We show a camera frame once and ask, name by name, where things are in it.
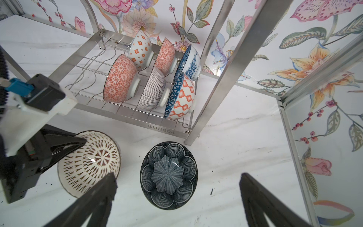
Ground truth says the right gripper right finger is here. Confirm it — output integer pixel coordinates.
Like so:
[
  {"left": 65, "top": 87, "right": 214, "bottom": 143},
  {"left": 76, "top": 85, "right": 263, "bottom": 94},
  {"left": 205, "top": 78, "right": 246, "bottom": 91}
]
[{"left": 239, "top": 173, "right": 310, "bottom": 227}]

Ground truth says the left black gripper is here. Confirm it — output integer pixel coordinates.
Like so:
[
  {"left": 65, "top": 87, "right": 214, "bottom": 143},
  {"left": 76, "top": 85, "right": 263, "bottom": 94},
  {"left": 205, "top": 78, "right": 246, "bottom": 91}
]
[{"left": 1, "top": 125, "right": 87, "bottom": 204}]

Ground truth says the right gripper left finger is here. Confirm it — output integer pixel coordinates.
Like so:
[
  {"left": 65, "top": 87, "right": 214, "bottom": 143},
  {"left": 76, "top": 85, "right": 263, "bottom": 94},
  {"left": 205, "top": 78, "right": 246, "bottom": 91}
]
[{"left": 46, "top": 173, "right": 117, "bottom": 227}]

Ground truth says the purple striped bowl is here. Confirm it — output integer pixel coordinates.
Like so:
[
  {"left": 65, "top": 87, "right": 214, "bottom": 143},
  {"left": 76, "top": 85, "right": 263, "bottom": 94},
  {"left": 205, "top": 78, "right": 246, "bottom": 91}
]
[{"left": 136, "top": 66, "right": 170, "bottom": 112}]

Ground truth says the grey green pattern bowl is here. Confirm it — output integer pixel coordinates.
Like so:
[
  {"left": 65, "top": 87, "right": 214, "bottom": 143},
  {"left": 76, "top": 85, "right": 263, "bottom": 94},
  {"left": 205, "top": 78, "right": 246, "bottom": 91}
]
[{"left": 127, "top": 30, "right": 154, "bottom": 71}]

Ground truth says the blue triangle pattern bowl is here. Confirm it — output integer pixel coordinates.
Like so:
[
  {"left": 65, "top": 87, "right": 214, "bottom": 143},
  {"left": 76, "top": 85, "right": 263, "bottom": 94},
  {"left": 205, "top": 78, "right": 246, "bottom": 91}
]
[{"left": 164, "top": 72, "right": 196, "bottom": 120}]

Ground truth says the green leaf pattern bowl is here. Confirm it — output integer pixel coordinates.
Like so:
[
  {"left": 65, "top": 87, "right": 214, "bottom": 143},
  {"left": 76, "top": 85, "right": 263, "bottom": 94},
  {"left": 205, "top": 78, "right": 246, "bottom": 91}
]
[{"left": 155, "top": 38, "right": 178, "bottom": 77}]

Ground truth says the blue white floral bowl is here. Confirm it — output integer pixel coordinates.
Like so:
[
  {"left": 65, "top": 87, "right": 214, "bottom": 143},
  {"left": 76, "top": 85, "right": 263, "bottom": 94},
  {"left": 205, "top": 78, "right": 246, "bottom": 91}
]
[{"left": 173, "top": 45, "right": 202, "bottom": 83}]

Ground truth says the steel two-tier dish rack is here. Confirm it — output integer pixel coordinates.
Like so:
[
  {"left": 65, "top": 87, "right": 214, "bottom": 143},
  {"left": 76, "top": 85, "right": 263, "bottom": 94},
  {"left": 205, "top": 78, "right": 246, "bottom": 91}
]
[{"left": 50, "top": 1, "right": 291, "bottom": 145}]

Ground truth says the brown white sunburst bowl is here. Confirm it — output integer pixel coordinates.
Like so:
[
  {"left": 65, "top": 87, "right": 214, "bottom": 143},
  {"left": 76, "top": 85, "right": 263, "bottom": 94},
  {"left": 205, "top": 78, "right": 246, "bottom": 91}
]
[{"left": 57, "top": 131, "right": 122, "bottom": 198}]

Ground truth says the dark blue petal bowl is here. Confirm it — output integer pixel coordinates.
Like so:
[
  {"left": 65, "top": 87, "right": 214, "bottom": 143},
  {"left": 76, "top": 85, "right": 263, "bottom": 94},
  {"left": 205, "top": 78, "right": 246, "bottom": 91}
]
[{"left": 140, "top": 141, "right": 198, "bottom": 210}]

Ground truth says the right aluminium frame post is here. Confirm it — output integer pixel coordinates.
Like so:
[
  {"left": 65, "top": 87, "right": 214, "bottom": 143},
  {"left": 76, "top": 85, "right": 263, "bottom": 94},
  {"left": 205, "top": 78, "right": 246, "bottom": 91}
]
[{"left": 280, "top": 35, "right": 363, "bottom": 227}]

